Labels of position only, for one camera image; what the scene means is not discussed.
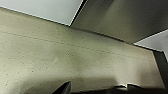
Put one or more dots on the white under-sink cabinet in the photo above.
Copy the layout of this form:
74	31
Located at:
40	8

